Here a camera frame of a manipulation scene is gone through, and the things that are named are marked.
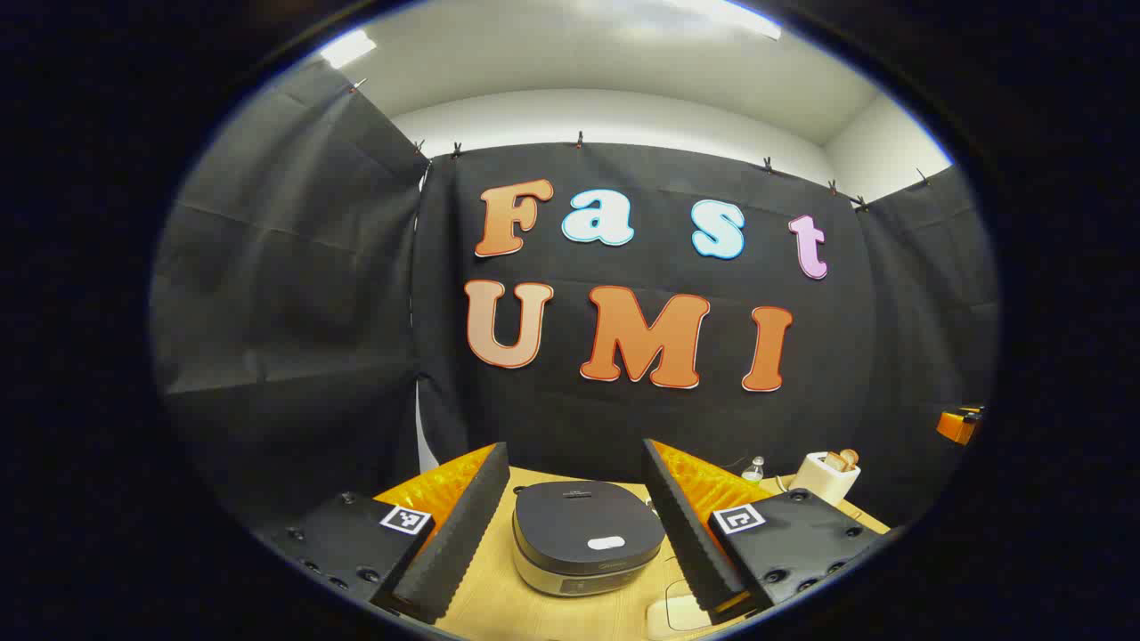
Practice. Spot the toasted bread slice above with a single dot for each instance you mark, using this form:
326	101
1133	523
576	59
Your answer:
834	462
850	458

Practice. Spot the black backdrop cloth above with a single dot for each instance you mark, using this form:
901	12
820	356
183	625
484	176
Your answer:
356	312

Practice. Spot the ceiling light panel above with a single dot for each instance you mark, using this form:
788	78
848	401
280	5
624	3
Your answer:
730	16
347	48

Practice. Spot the dark grey rice cooker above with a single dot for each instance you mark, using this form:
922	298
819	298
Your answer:
579	525

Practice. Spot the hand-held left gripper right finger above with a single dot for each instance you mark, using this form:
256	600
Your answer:
690	534

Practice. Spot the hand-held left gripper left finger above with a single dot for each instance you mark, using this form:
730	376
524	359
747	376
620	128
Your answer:
463	534

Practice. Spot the clear green-label bottle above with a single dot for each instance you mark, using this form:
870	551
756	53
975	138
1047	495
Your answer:
754	472

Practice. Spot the white toaster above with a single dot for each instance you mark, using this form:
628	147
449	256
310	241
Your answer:
824	485

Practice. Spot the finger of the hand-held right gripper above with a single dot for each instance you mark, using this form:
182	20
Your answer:
957	427

